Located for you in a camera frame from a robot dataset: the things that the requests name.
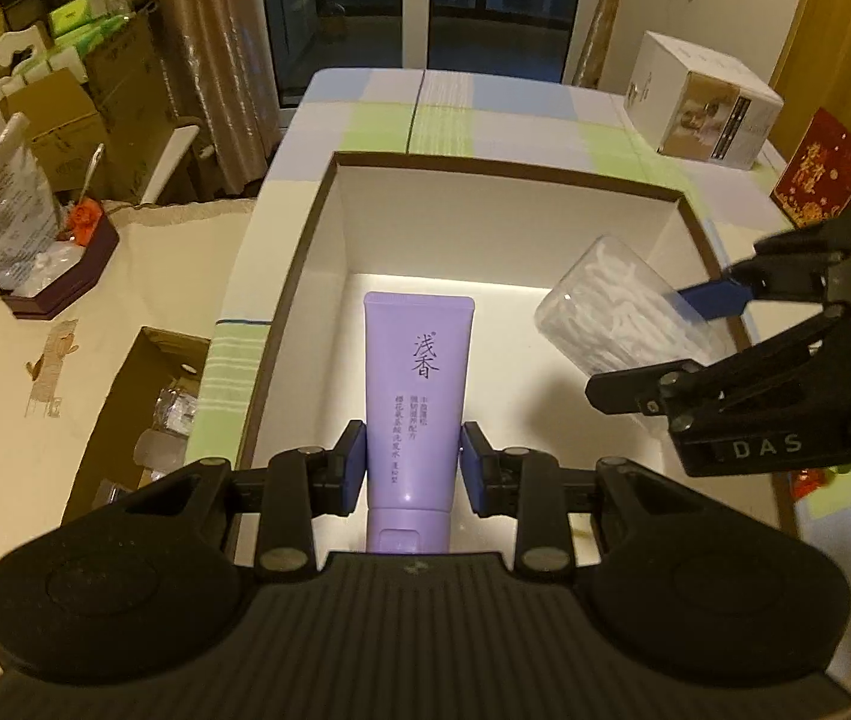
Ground brown cardboard storage box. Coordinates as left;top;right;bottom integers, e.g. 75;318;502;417
233;149;804;571

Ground open cardboard floor box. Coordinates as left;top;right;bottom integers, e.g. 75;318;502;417
61;327;211;523

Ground dark red gift box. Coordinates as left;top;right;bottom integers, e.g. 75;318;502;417
771;107;851;227

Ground beige curtain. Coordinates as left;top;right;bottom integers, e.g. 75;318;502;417
152;0;279;195

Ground red snack packet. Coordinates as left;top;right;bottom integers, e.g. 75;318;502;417
789;468;837;502

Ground white product carton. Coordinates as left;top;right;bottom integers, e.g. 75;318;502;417
624;31;784;171

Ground clear box of floss picks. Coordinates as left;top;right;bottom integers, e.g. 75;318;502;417
535;236;733;376

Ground purple cleanser tube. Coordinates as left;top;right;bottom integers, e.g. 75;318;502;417
364;291;474;554

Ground stacked cardboard boxes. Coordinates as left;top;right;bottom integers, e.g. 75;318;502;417
0;0;199;205

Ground dark red octagonal tray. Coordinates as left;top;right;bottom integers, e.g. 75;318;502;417
0;197;119;320

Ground crumpled silver plastic bag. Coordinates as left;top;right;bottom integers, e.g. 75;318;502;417
0;112;61;291

